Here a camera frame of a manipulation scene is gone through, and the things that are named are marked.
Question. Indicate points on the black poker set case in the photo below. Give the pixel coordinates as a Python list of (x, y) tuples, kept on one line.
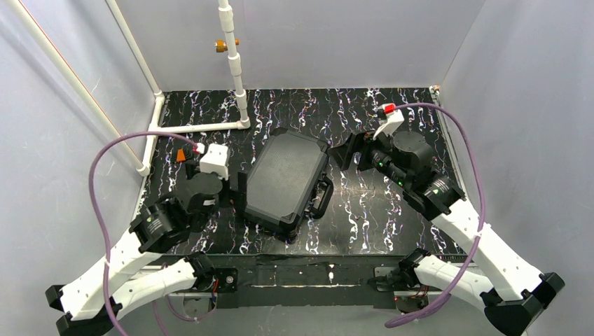
[(287, 181)]

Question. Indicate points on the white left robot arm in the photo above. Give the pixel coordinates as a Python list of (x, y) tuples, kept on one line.
[(110, 289)]

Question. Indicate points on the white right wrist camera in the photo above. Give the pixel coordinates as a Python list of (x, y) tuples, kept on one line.
[(390, 120)]

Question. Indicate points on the small orange black object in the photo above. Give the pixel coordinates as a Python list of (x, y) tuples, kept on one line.
[(183, 155)]

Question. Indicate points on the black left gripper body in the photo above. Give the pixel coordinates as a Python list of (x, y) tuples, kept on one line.
[(234, 187)]

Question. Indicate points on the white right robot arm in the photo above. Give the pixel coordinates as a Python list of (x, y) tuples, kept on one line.
[(511, 292)]

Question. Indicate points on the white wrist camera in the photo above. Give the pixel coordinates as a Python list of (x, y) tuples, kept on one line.
[(390, 120), (213, 159)]

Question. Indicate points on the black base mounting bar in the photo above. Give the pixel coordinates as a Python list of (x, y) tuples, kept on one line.
[(266, 280)]

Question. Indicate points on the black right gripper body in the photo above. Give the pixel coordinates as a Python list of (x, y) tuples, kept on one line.
[(363, 152)]

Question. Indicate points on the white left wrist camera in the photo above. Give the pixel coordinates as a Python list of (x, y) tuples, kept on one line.
[(213, 159)]

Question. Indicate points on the white PVC pipe stand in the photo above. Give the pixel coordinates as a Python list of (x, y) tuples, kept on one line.
[(234, 60)]

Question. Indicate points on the orange valve knob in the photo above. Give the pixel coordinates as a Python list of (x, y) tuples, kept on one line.
[(221, 46)]

